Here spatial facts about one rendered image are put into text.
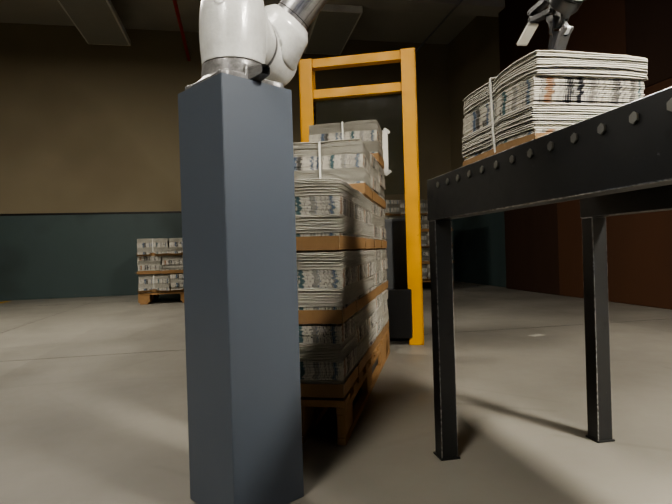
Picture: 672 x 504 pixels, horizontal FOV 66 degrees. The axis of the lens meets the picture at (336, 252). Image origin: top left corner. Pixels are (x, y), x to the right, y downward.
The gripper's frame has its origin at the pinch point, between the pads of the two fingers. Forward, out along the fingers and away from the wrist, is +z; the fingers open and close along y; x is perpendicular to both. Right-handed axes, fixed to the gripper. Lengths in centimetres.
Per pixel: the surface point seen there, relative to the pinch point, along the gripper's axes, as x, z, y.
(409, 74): 29, 132, -136
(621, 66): 8.1, -16.0, 19.8
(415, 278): 28, 192, -24
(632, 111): -24, -41, 57
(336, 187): -49, 40, 13
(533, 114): -13.5, -9.9, 28.8
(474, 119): -13.4, 13.0, 9.5
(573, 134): -24, -30, 52
